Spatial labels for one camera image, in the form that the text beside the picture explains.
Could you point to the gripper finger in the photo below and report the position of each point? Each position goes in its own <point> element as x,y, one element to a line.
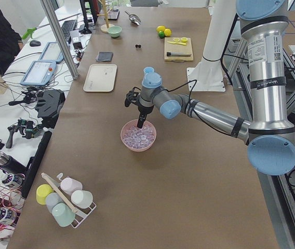
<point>143,118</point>
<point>140,121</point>

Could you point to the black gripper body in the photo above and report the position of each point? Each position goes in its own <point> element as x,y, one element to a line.
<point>144,110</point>

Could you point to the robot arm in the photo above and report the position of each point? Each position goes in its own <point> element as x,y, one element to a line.
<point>270,135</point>

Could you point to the pink bowl of ice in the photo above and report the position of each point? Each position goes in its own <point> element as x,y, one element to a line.
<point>138,139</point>

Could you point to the light blue plastic cup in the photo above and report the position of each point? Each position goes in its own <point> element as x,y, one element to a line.
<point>148,70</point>

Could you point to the wooden cup tree stand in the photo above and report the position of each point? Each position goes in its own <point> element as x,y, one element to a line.
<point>105,27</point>

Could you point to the metal ice scoop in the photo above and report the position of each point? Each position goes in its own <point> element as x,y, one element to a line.
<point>133,18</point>

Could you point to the pink cup in rack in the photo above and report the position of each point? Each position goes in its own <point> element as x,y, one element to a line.
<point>70,185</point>

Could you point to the white cup in rack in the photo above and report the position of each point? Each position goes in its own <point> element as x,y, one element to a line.
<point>82,198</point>

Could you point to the grey cup in rack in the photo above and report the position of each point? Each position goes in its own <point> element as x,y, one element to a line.
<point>52,200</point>

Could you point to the yellow cup in rack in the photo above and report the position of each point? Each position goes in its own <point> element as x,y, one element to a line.
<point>42,192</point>

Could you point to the mint cup in rack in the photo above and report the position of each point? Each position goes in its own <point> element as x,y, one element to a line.
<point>63,214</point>

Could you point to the cream rectangular tray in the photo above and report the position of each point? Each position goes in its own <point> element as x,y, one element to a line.
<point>100,78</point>

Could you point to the steel rod black tip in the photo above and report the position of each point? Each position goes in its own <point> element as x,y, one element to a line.
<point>178,54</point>

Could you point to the grey folded cloth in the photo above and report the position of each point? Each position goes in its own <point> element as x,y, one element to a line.
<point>104,56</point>

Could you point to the wooden cutting board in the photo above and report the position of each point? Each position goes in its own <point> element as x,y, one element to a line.
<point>178,48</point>

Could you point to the yellow plastic knife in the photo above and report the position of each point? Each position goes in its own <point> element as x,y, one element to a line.
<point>177,43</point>

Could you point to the green lime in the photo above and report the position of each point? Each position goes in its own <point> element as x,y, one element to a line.
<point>161,34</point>

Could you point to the lemon slice near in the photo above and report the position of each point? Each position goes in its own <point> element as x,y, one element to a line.
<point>183,39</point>

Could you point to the yellow lemon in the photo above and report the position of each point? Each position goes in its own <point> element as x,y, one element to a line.
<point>160,28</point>
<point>167,32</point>

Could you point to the mint green bowl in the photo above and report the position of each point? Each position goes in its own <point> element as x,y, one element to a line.
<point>115,31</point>

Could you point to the black gripper stand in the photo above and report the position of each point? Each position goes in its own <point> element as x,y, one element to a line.
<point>49,105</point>

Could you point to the far teach pendant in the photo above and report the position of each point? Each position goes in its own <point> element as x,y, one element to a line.
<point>52,52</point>

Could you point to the teach pendant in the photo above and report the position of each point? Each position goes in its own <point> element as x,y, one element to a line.
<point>39,73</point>
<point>52,52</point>

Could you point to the near teach pendant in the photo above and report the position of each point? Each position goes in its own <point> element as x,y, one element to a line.
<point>39,73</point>

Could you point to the black keyboard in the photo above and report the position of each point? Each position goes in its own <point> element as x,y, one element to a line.
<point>67,27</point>

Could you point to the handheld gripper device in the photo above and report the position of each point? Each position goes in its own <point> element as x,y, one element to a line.
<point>26,129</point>

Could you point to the black computer mouse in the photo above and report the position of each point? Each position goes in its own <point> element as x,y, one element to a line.
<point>34,43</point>

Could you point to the black thermos bottle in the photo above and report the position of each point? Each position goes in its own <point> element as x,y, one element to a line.
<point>8,164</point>

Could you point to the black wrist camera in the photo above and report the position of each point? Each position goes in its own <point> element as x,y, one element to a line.
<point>132,96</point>

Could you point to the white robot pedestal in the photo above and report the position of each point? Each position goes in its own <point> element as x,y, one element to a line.
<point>208,72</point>

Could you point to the white wire cup rack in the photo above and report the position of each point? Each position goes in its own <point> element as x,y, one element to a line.
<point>80,214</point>

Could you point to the aluminium frame post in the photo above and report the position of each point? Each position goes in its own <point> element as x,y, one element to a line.
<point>57,31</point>

